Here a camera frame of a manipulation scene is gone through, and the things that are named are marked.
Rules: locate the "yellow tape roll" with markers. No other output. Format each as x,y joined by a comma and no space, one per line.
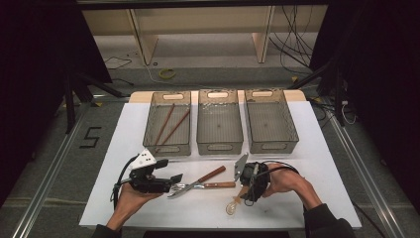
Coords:
167,73

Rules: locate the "person's right hand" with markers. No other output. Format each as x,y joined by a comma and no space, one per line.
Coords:
287,180

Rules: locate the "light wooden spoon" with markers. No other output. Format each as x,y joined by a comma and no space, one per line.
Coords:
231,206

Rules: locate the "person's left hand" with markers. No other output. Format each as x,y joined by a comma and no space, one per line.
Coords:
130,205

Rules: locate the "metal floor rail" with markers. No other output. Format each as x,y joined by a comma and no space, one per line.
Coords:
366,178
49,178

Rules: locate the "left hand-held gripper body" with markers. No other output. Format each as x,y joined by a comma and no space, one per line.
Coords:
147,183

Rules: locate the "light wooden desk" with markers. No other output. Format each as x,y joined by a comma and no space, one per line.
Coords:
198,21

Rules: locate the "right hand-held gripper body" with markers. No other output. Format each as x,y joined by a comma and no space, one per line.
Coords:
256,181

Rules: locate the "grey translucent plastic bin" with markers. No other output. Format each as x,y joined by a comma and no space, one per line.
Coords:
270,124
168,130
219,125

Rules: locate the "black tripod stand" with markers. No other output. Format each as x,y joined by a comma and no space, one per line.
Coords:
71,105

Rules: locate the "black metal stand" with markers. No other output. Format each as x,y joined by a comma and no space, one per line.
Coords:
338,99

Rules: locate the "brown wooden chopstick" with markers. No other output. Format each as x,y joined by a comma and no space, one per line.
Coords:
165,124
175,129

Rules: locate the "black curtain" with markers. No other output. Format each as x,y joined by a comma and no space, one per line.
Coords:
386,82
33,82

